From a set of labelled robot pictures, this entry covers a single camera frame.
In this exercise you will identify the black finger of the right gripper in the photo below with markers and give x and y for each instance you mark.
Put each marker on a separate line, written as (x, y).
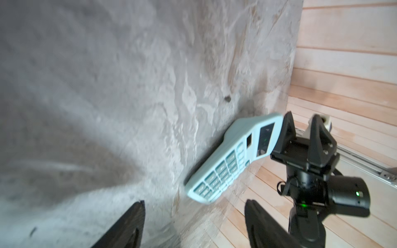
(287, 134)
(322, 145)

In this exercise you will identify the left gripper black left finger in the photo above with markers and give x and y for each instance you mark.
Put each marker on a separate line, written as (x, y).
(127, 231)

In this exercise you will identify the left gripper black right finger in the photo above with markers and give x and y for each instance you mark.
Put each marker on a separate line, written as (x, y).
(264, 231)

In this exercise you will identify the teal calculator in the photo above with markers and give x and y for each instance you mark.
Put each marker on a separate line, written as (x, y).
(245, 141)

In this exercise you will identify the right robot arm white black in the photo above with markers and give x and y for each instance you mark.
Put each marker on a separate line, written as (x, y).
(304, 223)

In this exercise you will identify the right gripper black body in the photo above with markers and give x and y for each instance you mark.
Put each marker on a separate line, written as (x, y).
(322, 188)

